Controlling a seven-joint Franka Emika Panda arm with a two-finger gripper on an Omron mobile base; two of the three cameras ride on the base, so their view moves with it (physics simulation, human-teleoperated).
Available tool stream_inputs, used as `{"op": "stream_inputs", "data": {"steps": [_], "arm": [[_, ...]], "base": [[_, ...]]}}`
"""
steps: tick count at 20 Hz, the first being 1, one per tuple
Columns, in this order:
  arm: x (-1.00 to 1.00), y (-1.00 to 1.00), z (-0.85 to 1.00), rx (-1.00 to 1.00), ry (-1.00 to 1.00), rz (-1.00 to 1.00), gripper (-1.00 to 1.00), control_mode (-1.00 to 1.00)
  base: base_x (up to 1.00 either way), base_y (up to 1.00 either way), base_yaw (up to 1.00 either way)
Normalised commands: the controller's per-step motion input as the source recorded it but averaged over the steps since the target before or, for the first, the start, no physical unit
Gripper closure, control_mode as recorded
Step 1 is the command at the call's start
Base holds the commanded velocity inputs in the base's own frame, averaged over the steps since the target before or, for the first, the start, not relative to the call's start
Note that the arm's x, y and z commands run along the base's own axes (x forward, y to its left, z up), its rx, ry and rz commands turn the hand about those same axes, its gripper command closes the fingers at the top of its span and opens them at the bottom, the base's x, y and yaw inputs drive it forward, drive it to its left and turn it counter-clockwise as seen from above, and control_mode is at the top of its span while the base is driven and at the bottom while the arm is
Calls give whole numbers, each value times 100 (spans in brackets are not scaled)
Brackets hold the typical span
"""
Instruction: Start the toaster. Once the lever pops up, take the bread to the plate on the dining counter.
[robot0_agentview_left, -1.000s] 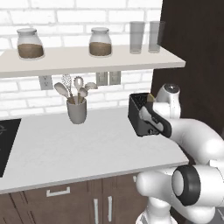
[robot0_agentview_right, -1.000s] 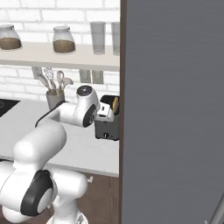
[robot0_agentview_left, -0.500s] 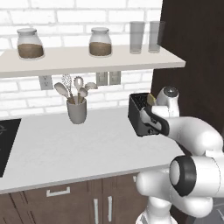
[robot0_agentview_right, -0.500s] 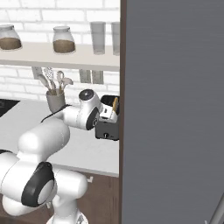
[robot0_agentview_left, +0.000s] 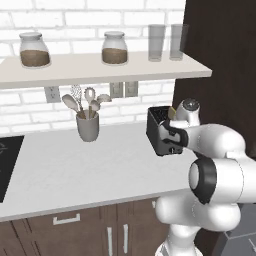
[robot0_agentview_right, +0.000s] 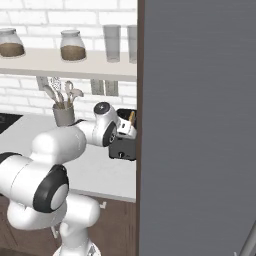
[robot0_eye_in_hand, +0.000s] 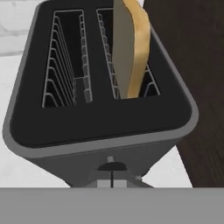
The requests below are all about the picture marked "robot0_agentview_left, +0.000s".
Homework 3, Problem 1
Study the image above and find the tall dark brown cabinet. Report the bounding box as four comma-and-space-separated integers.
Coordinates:
171, 0, 256, 158

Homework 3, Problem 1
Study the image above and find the brown drawer front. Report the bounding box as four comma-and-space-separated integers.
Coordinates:
25, 206, 103, 256

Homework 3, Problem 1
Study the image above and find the pale ladle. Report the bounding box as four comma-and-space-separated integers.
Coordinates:
96, 93, 113, 105

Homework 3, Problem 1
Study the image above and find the glass jar with brown contents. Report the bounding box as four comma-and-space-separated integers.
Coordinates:
18, 31, 52, 69
101, 30, 129, 66

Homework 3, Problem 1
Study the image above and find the white wall switch plate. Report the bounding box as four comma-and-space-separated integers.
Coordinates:
109, 81, 125, 99
124, 81, 139, 98

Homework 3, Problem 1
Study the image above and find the white wall socket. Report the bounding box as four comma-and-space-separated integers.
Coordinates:
44, 85, 62, 104

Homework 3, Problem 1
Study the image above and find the black toaster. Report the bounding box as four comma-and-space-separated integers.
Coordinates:
145, 105, 185, 157

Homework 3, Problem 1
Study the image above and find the black hob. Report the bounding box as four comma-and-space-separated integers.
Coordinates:
0, 135, 25, 204

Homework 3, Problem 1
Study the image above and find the white wall shelf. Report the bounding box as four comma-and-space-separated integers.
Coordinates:
0, 50, 213, 90

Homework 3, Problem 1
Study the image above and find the pale pasta spoon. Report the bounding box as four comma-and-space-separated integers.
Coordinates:
83, 87, 97, 118

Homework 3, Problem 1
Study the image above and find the white drawer handle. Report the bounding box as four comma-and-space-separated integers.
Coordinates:
52, 213, 82, 226

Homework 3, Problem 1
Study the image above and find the white cupboard door handle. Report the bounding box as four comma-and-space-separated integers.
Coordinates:
122, 223, 130, 255
106, 226, 114, 256

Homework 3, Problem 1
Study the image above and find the clear drinking glass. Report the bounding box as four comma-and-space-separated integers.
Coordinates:
147, 24, 167, 63

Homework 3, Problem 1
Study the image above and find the brown cupboard door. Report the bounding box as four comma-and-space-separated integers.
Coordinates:
116, 198, 172, 256
99, 203, 119, 256

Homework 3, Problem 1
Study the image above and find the small pale wooden spoon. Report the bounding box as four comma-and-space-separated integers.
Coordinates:
88, 99, 101, 120

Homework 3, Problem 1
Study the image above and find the pale slotted spatula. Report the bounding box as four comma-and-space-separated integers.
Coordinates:
70, 84, 84, 114

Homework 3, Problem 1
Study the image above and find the grey utensil pot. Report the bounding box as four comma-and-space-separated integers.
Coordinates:
75, 111, 100, 143

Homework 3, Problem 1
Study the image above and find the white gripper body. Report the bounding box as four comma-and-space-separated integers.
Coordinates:
160, 120, 173, 134

